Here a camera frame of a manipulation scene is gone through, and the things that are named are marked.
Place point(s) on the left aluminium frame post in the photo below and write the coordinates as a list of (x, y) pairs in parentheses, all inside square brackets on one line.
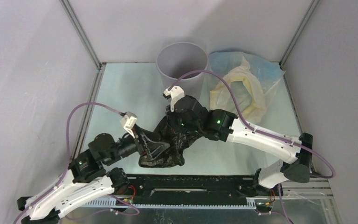
[(71, 14)]

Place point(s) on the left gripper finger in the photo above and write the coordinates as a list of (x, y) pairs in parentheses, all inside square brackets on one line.
[(155, 148), (142, 135)]

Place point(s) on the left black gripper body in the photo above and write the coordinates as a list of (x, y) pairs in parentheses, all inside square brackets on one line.
[(127, 146)]

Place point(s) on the right aluminium frame post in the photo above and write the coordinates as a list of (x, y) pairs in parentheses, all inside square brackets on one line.
[(301, 27)]

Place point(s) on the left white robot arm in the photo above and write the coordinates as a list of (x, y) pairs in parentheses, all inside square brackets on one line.
[(86, 178)]

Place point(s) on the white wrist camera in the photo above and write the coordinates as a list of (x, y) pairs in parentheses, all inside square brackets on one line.
[(128, 122), (174, 95)]

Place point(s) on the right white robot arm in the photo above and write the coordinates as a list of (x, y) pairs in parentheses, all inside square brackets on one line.
[(294, 162)]

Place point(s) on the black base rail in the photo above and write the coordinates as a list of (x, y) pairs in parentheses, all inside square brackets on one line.
[(195, 189)]

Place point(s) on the grey slotted cable duct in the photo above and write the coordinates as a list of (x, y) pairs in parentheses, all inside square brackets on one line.
[(105, 202)]

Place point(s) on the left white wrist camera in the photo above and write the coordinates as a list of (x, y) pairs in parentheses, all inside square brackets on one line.
[(128, 122)]

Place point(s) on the aluminium frame post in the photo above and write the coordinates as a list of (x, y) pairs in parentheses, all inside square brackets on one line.
[(301, 27), (71, 14)]

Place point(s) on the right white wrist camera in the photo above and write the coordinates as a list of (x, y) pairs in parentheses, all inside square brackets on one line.
[(174, 95)]

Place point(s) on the grey plastic trash bin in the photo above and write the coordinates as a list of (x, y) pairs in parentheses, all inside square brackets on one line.
[(178, 59)]

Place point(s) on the black plastic trash bag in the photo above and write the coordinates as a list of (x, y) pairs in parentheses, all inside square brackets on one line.
[(178, 139)]

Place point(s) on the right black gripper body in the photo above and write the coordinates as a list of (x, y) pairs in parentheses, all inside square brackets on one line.
[(175, 115)]

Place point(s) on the yellow translucent trash bag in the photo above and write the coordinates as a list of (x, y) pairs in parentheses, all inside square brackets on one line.
[(247, 91)]

